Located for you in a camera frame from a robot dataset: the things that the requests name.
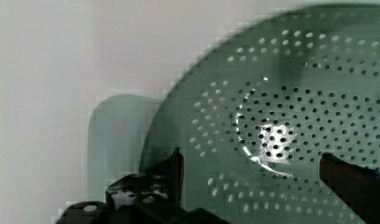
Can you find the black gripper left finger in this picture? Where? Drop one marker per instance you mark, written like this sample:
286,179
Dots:
164,179

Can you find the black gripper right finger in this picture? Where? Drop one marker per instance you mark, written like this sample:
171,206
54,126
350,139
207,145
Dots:
357,187

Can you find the green plastic strainer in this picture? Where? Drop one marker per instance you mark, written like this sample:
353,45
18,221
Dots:
252,119

